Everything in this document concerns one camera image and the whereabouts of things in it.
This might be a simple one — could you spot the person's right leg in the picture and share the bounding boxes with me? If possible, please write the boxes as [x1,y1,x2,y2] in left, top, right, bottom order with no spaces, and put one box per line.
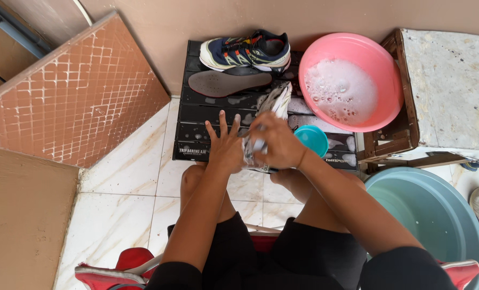
[269,167,367,234]

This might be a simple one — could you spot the thin brown wrist string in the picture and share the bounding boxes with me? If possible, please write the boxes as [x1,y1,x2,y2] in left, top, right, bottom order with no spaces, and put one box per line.
[295,147,309,170]

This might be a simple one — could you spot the soapy foam water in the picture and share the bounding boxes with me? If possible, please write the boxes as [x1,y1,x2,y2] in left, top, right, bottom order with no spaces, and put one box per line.
[304,58,380,126]

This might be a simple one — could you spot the pink plastic basin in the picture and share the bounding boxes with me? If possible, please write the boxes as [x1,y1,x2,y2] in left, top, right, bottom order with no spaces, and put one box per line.
[298,32,405,133]

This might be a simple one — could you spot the navy and cream sneaker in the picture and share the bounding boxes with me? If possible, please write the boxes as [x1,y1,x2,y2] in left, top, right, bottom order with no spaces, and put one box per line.
[199,29,292,74]

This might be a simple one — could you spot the person's leg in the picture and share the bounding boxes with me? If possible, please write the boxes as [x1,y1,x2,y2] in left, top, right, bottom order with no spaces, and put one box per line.
[180,162,237,224]
[269,167,367,234]

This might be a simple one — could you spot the brown board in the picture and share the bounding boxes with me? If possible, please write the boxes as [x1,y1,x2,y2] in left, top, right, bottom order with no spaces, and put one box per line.
[0,144,80,290]

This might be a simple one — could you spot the person's left hand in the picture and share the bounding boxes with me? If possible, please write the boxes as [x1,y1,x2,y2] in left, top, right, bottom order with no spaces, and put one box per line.
[205,110,247,175]

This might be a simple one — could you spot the person's right hand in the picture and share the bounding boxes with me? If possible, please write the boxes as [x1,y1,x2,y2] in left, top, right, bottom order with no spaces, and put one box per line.
[248,111,309,171]

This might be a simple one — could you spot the grey shoe insole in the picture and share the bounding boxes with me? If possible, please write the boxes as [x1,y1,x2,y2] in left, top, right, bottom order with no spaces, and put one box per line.
[188,70,273,98]

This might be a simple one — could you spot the white cable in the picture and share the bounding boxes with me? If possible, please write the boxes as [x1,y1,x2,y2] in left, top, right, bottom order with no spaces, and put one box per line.
[72,0,94,27]

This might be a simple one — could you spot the small teal plastic bowl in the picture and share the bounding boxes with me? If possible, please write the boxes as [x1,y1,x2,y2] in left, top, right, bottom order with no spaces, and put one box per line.
[294,125,330,158]

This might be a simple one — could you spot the soapy white sneaker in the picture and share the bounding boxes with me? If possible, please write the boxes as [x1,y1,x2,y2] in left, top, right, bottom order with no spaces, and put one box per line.
[241,81,294,174]

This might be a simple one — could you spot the brown patterned floor tile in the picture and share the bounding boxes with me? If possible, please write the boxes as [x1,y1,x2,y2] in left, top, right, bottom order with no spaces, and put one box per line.
[0,11,171,169]

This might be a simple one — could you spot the person's black shorts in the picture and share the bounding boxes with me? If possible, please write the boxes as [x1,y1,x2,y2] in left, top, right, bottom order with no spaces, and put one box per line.
[145,211,460,290]

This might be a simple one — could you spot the large grey-blue plastic basin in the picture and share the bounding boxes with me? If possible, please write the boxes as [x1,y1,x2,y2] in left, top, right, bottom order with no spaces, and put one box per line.
[364,166,479,290]

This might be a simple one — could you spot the wooden stand with stone top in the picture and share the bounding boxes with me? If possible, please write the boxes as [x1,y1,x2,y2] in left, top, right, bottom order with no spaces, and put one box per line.
[358,28,479,175]

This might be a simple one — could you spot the black shoe insole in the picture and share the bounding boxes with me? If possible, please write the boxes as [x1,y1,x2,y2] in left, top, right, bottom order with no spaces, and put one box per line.
[223,66,265,77]

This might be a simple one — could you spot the grey-blue metal bar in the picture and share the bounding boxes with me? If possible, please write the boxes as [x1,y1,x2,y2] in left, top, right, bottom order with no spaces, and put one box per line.
[0,0,53,59]

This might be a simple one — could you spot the person's left leg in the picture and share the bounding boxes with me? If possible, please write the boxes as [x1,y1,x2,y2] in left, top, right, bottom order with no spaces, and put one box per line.
[180,162,237,224]

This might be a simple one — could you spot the brown wooden door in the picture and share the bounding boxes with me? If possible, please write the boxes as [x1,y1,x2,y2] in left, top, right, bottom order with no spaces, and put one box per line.
[0,17,41,98]

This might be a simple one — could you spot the white scrub brush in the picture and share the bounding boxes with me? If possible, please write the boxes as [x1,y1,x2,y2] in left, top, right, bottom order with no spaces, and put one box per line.
[239,126,269,157]

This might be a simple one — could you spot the black slatted folding table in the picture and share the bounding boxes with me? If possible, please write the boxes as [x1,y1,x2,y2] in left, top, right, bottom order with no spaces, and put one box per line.
[172,39,359,172]

